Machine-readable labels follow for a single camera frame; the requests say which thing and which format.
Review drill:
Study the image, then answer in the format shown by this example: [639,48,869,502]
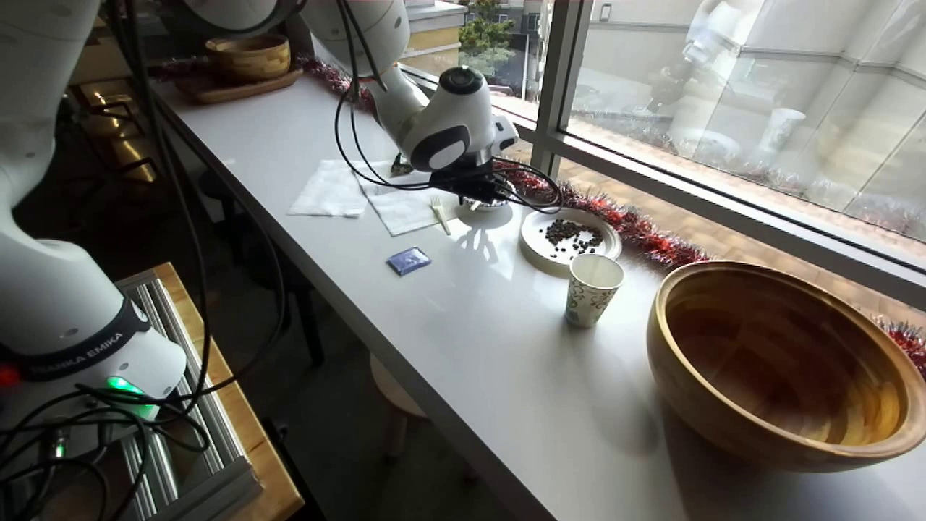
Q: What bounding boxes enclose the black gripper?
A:
[459,162,516,207]

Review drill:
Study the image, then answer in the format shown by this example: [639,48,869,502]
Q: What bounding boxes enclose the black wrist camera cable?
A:
[331,0,433,193]

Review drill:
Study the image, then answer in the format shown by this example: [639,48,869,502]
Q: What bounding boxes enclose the white plate with dark food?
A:
[517,203,626,272]

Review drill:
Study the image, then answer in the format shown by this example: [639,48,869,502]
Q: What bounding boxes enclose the large wooden bowl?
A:
[646,258,926,473]

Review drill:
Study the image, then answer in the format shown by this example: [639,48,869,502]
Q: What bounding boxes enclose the wooden tray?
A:
[170,62,307,106]

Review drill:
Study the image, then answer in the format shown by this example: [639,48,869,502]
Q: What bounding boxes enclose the red tinsel garland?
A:
[302,54,926,381]

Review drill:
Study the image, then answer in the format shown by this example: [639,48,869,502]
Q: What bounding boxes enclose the cream plastic fork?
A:
[429,199,455,239]

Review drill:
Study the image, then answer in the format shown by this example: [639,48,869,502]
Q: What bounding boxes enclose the wooden board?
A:
[154,261,307,521]

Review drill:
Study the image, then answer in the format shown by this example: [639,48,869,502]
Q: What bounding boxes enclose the folded white paper towel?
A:
[357,175,442,239]

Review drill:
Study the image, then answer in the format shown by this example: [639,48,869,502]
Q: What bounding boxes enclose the blue packet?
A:
[385,242,433,281]

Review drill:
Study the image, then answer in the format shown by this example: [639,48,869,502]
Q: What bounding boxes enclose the small wooden bowl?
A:
[202,28,296,84]

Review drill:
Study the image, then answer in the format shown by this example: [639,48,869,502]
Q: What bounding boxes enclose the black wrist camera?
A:
[425,164,477,193]

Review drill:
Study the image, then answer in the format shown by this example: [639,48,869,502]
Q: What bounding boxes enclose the dark window frame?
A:
[342,0,926,313]

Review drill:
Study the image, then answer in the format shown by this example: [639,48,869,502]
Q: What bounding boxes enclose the aluminium rail frame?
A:
[112,272,263,521]

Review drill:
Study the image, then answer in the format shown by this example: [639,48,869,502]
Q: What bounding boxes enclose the round tan stool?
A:
[368,349,433,466]

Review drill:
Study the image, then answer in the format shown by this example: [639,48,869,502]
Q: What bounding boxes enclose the small patterned bowl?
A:
[452,193,520,232]

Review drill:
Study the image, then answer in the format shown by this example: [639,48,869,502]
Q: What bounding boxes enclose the patterned paper cup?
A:
[561,252,629,332]

